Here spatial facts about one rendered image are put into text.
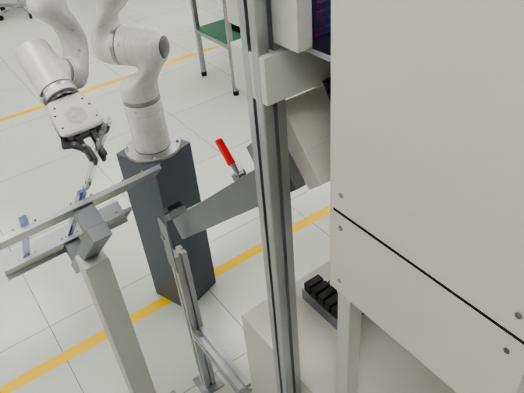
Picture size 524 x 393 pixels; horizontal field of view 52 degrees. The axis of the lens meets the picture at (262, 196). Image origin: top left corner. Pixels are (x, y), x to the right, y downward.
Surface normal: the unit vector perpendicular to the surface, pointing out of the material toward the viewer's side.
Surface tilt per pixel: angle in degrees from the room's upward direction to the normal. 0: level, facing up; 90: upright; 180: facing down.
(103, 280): 90
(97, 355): 0
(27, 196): 0
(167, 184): 90
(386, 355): 0
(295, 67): 90
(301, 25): 90
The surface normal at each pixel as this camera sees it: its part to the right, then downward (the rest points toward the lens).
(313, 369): -0.07, -0.79
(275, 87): 0.58, 0.47
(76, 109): 0.30, -0.41
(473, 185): -0.80, 0.41
